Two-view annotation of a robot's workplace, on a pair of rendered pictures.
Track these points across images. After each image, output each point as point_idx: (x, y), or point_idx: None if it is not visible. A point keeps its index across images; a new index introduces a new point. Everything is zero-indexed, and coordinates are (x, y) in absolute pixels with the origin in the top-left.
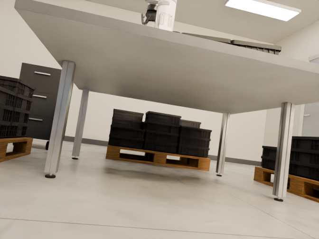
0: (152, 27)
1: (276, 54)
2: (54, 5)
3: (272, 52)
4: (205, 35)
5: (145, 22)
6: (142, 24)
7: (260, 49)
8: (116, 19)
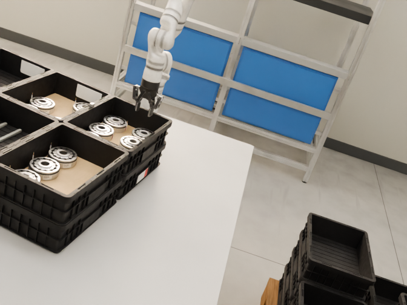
0: (172, 118)
1: (3, 59)
2: (232, 138)
3: (7, 59)
4: (85, 83)
5: (153, 104)
6: (154, 109)
7: (20, 62)
8: (195, 126)
